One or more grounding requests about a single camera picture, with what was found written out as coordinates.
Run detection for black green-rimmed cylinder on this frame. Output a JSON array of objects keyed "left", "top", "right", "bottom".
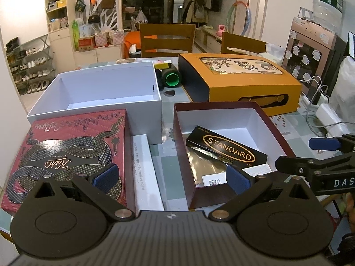
[{"left": 155, "top": 66, "right": 182, "bottom": 91}]

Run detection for white power strip with cables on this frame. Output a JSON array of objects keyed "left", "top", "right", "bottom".
[{"left": 304, "top": 108, "right": 348, "bottom": 136}]

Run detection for smartphone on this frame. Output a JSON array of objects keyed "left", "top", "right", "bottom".
[{"left": 347, "top": 31, "right": 355, "bottom": 58}]

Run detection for black handbag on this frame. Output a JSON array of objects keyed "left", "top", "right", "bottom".
[{"left": 88, "top": 7, "right": 101, "bottom": 24}]

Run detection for white cable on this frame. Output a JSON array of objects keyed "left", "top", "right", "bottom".
[{"left": 302, "top": 74, "right": 330, "bottom": 101}]

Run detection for white plastic bag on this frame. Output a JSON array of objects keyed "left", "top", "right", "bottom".
[{"left": 329, "top": 56, "right": 355, "bottom": 112}]

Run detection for clear plastic tissue pack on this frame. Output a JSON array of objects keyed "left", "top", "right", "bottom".
[{"left": 259, "top": 43, "right": 286, "bottom": 65}]

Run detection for coat rack with clothes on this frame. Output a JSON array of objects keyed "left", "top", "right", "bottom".
[{"left": 182, "top": 0, "right": 209, "bottom": 25}]

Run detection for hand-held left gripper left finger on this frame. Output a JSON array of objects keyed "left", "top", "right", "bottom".
[{"left": 33, "top": 163, "right": 134, "bottom": 223}]

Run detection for cream shelf cabinet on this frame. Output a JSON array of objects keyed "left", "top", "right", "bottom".
[{"left": 44, "top": 0, "right": 76, "bottom": 71}]

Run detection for wooden chair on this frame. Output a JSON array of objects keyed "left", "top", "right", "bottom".
[
  {"left": 221, "top": 31, "right": 268, "bottom": 55},
  {"left": 139, "top": 23, "right": 197, "bottom": 59}
]

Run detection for red snake print box lid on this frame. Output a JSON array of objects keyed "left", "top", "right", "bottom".
[{"left": 1, "top": 109, "right": 137, "bottom": 215}]

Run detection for hanging plastic bag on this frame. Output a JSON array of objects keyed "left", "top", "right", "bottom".
[{"left": 135, "top": 9, "right": 149, "bottom": 24}]

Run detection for black gold label box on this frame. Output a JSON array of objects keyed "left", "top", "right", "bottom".
[{"left": 185, "top": 125, "right": 268, "bottom": 170}]

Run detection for white paper label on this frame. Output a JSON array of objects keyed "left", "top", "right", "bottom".
[{"left": 246, "top": 163, "right": 271, "bottom": 177}]

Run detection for maroon box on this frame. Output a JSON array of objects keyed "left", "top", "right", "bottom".
[{"left": 173, "top": 101, "right": 298, "bottom": 210}]

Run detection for green tall bag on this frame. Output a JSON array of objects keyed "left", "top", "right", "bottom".
[{"left": 72, "top": 19, "right": 80, "bottom": 51}]

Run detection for gold foil sheet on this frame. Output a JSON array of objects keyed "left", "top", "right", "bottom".
[{"left": 188, "top": 146, "right": 231, "bottom": 187}]

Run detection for cream low cabinet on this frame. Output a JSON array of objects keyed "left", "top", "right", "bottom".
[{"left": 73, "top": 44, "right": 126, "bottom": 70}]

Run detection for checkered gift boxes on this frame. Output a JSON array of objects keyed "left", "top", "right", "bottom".
[{"left": 94, "top": 30, "right": 125, "bottom": 47}]

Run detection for rose gold water dispenser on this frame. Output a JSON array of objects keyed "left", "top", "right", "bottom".
[{"left": 282, "top": 7, "right": 346, "bottom": 96}]

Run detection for standing mirror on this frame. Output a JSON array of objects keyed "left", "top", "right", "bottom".
[{"left": 173, "top": 0, "right": 186, "bottom": 24}]

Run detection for white box lid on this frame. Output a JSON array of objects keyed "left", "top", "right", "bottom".
[{"left": 131, "top": 134, "right": 166, "bottom": 211}]

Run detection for metal shoe rack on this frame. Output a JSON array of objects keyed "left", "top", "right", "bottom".
[{"left": 5, "top": 34, "right": 54, "bottom": 96}]

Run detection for red cardboard box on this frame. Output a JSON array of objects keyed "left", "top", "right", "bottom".
[{"left": 78, "top": 37, "right": 96, "bottom": 52}]

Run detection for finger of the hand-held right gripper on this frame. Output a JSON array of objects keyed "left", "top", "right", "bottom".
[
  {"left": 309, "top": 134, "right": 355, "bottom": 154},
  {"left": 275, "top": 154, "right": 355, "bottom": 177}
]

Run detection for orange gift box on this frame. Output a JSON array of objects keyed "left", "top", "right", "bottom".
[{"left": 177, "top": 53, "right": 303, "bottom": 117}]

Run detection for white printed card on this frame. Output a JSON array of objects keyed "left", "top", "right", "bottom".
[{"left": 201, "top": 172, "right": 229, "bottom": 187}]

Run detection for colourful hula hoop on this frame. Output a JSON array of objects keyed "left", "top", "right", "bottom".
[{"left": 225, "top": 1, "right": 252, "bottom": 35}]

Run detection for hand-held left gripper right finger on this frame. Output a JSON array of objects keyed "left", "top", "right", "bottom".
[{"left": 209, "top": 165, "right": 317, "bottom": 223}]

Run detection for clear water bottle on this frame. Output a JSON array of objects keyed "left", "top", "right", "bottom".
[{"left": 312, "top": 0, "right": 345, "bottom": 34}]

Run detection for white open box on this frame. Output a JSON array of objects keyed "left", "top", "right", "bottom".
[{"left": 27, "top": 62, "right": 163, "bottom": 145}]

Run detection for orange sofa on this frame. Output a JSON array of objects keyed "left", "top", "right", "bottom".
[{"left": 123, "top": 31, "right": 142, "bottom": 59}]

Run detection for white trash bin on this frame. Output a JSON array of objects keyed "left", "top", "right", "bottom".
[{"left": 129, "top": 44, "right": 142, "bottom": 59}]

